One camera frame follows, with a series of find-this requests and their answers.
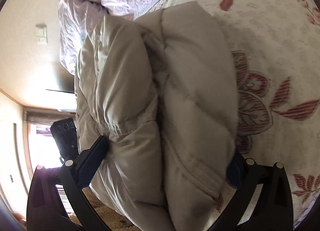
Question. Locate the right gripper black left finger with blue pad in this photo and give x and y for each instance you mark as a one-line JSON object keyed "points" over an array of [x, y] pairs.
{"points": [[45, 210]]}

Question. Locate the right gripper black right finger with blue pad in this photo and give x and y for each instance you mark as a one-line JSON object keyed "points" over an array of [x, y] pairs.
{"points": [[274, 208]]}

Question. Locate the beige puffer jacket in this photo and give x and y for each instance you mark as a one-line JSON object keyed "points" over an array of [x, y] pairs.
{"points": [[163, 89]]}

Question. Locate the white air conditioner unit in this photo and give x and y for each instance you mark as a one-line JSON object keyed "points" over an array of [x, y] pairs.
{"points": [[66, 110]]}

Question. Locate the brown window curtain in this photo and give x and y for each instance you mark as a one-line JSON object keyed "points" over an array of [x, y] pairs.
{"points": [[46, 118]]}

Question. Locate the beige patterned rug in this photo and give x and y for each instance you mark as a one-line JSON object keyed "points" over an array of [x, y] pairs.
{"points": [[114, 220]]}

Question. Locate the left lilac pillow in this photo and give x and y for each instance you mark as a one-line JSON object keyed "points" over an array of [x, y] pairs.
{"points": [[77, 18]]}

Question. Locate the floral bed sheet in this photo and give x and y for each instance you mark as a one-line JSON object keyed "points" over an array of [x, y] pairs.
{"points": [[275, 45]]}

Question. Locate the white wall switch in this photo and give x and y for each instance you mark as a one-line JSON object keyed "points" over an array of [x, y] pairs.
{"points": [[41, 34]]}

